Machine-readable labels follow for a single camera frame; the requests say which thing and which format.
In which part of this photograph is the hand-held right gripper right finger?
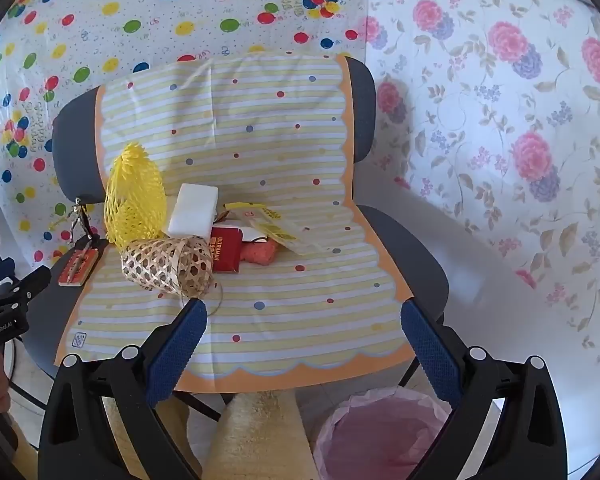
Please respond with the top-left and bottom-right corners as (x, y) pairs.
(399, 299), (568, 480)

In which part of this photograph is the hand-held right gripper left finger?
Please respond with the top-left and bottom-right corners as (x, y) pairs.
(39, 297), (216, 480)

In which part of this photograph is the woven bamboo basket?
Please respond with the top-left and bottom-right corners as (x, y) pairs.
(121, 236), (224, 317)

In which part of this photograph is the pink-lined waste bin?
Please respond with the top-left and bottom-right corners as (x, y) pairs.
(312, 386), (456, 480)

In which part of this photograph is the red printed paper packet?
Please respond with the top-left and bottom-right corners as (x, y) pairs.
(210, 226), (246, 275)

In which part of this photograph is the yellow foam fruit net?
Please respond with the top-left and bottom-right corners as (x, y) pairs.
(104, 142), (168, 251)

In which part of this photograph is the white foam block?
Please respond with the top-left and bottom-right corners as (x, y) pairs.
(167, 183), (220, 238)

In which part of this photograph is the clear yellow-printed plastic package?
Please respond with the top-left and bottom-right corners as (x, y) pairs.
(223, 201), (326, 256)

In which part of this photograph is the grey pen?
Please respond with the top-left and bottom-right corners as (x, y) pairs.
(66, 252), (89, 282)

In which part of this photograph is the orange notebook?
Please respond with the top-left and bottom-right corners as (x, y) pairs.
(58, 247), (101, 288)

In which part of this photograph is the black figure stand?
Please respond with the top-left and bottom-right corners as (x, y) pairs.
(72, 234), (104, 252)

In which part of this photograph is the gold action figure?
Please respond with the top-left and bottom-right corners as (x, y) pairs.
(66, 199), (101, 248)

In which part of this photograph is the grey office chair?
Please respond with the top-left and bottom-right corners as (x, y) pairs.
(24, 55), (451, 421)

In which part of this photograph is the beige fuzzy mat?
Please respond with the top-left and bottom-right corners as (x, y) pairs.
(102, 389), (313, 480)

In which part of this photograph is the red fuzzy toy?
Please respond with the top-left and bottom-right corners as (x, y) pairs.
(240, 242), (277, 266)

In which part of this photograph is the yellow striped dotted cloth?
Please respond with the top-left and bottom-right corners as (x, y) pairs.
(54, 52), (416, 395)

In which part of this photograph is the balloon print backdrop cloth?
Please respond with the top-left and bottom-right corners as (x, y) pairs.
(0, 0), (368, 271)

